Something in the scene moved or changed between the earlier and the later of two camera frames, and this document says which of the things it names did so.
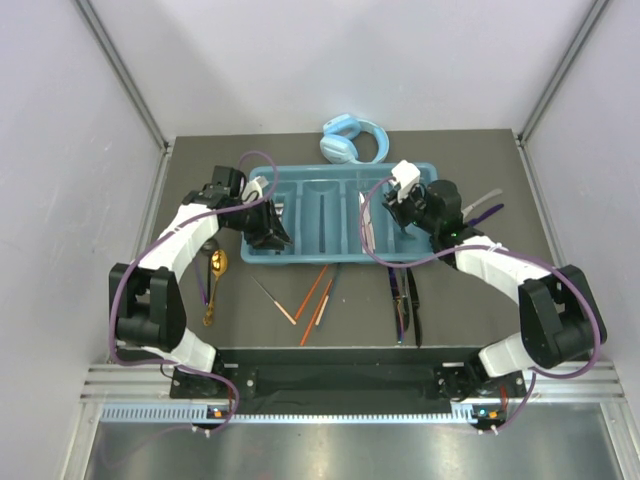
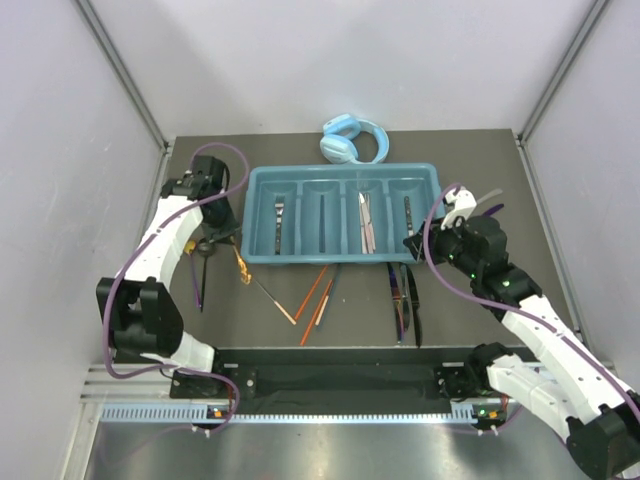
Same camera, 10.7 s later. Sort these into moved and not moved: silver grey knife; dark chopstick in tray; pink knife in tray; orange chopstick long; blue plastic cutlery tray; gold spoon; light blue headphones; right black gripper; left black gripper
Moved: right black gripper; gold spoon; left black gripper
Not moved: blue plastic cutlery tray; silver grey knife; dark chopstick in tray; orange chopstick long; light blue headphones; pink knife in tray
